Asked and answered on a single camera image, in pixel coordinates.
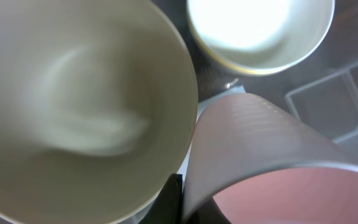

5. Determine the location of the pink plastic cup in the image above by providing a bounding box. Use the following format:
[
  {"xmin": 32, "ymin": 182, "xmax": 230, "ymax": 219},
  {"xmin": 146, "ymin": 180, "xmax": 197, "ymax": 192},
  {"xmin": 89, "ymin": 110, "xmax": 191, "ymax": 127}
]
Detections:
[{"xmin": 182, "ymin": 93, "xmax": 358, "ymax": 223}]

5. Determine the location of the clear plastic storage container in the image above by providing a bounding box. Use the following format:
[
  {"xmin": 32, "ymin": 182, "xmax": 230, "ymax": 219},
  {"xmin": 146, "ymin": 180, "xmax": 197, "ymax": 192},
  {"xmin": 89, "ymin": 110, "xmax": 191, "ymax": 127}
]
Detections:
[{"xmin": 154, "ymin": 0, "xmax": 358, "ymax": 175}]

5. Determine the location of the beige large bowl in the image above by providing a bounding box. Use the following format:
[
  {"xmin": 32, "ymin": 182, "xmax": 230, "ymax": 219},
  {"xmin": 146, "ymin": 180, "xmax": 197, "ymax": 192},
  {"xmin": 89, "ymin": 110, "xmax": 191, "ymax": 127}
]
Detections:
[{"xmin": 0, "ymin": 0, "xmax": 198, "ymax": 223}]

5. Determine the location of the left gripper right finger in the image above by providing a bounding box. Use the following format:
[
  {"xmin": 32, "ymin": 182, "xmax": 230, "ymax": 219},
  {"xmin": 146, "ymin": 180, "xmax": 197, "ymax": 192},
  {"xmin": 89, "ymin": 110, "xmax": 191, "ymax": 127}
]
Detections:
[{"xmin": 185, "ymin": 198, "xmax": 231, "ymax": 224}]

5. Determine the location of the white small bowl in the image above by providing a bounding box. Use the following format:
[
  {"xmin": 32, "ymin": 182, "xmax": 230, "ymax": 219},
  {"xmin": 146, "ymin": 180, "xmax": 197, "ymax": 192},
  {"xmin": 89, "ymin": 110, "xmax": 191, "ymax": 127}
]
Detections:
[{"xmin": 186, "ymin": 0, "xmax": 336, "ymax": 71}]

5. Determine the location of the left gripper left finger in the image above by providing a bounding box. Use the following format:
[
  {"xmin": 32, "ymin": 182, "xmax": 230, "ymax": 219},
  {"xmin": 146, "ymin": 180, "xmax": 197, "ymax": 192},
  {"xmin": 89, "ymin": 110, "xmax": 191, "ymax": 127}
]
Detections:
[{"xmin": 139, "ymin": 174, "xmax": 183, "ymax": 224}]

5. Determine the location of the yellow small bowl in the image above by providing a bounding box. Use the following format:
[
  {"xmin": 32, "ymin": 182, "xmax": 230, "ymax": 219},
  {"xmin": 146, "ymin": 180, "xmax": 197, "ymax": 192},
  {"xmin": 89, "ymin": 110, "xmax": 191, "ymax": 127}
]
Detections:
[{"xmin": 186, "ymin": 14, "xmax": 282, "ymax": 76}]

